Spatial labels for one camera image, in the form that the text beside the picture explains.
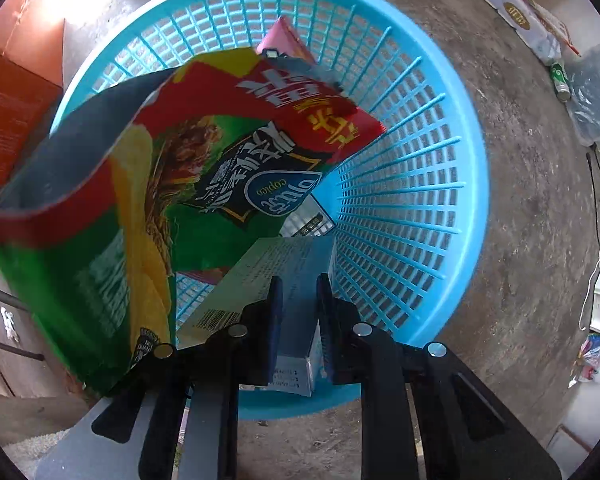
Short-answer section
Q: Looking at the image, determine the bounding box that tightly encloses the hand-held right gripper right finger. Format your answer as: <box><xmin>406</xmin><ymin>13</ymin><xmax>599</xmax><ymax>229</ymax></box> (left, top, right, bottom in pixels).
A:
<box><xmin>316</xmin><ymin>274</ymin><xmax>564</xmax><ymax>480</ymax></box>

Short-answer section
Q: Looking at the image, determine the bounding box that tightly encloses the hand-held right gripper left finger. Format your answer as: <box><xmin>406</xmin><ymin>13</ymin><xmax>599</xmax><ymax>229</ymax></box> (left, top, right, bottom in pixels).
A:
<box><xmin>35</xmin><ymin>275</ymin><xmax>284</xmax><ymax>480</ymax></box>

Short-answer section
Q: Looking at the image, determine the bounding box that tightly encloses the pale blue carton box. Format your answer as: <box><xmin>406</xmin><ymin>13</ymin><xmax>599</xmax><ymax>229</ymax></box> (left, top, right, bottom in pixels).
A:
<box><xmin>177</xmin><ymin>236</ymin><xmax>338</xmax><ymax>397</ymax></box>

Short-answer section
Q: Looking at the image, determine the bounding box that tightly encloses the blue plastic mesh basket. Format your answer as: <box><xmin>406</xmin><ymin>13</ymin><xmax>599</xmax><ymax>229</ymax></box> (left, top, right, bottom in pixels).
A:
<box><xmin>50</xmin><ymin>0</ymin><xmax>491</xmax><ymax>421</ymax></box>

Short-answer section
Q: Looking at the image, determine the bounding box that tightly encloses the green red chip bag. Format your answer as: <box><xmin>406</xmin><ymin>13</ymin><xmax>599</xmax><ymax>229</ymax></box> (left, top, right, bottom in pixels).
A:
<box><xmin>0</xmin><ymin>47</ymin><xmax>387</xmax><ymax>396</ymax></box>

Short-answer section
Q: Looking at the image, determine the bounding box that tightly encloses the pink packet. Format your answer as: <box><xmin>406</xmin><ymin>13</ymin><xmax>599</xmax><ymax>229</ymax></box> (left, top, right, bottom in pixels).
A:
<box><xmin>256</xmin><ymin>16</ymin><xmax>317</xmax><ymax>65</ymax></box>

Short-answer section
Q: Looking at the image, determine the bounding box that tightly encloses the orange cardboard box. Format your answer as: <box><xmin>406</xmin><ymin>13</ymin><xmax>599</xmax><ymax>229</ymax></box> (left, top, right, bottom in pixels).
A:
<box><xmin>0</xmin><ymin>7</ymin><xmax>67</xmax><ymax>192</ymax></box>

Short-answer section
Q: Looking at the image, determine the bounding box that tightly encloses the green drink can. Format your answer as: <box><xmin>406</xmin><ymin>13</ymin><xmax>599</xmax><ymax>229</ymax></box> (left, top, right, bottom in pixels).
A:
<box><xmin>550</xmin><ymin>60</ymin><xmax>572</xmax><ymax>101</ymax></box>

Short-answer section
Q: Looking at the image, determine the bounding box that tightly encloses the large blue water jug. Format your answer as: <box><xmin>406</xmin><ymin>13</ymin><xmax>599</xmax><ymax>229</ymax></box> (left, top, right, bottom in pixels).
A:
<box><xmin>562</xmin><ymin>40</ymin><xmax>600</xmax><ymax>146</ymax></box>

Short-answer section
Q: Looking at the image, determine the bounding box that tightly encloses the toilet paper pack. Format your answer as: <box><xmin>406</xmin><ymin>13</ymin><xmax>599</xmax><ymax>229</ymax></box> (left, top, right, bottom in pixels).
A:
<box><xmin>435</xmin><ymin>0</ymin><xmax>563</xmax><ymax>61</ymax></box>

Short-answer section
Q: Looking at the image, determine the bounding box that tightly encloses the red printed leaflet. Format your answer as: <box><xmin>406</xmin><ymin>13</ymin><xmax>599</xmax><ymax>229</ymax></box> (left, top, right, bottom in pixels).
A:
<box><xmin>520</xmin><ymin>0</ymin><xmax>581</xmax><ymax>56</ymax></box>

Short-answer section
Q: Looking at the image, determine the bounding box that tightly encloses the black cable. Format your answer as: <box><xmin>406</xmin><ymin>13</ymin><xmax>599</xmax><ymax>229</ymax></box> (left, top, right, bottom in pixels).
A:
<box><xmin>586</xmin><ymin>152</ymin><xmax>600</xmax><ymax>261</ymax></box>

